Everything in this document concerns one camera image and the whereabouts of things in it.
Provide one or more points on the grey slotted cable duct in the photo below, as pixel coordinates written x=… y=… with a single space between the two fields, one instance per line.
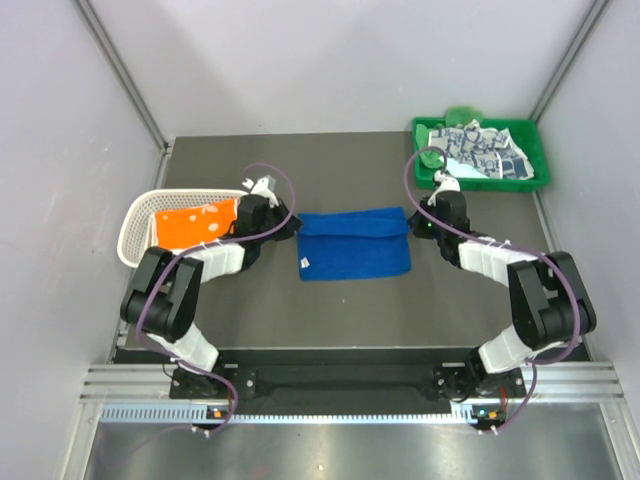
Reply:
x=205 y=414

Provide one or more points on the green towel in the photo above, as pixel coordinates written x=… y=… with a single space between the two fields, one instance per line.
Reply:
x=435 y=150

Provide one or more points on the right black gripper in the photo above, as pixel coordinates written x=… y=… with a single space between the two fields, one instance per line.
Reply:
x=415 y=223

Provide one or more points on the white perforated plastic basket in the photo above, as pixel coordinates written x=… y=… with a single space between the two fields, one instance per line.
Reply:
x=136 y=231

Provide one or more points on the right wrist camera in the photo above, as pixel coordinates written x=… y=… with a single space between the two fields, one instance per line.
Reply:
x=443 y=182

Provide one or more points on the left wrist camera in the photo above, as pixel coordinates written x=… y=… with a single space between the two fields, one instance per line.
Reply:
x=264 y=187

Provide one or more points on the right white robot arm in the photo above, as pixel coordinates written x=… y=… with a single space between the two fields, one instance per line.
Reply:
x=549 y=302

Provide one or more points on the orange folded towel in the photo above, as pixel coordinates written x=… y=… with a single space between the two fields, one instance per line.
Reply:
x=181 y=229

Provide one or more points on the green plastic bin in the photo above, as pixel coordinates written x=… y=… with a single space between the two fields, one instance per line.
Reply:
x=525 y=134

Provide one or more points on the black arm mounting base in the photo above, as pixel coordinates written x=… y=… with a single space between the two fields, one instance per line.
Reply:
x=404 y=380

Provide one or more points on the white blue patterned towel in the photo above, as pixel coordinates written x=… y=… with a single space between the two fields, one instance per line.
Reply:
x=491 y=151

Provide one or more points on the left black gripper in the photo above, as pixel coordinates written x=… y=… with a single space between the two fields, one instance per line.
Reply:
x=289 y=229

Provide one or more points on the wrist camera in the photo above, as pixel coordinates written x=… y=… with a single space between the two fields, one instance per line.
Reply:
x=443 y=182
x=264 y=187

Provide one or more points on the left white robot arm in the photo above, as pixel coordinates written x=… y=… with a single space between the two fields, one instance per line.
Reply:
x=191 y=247

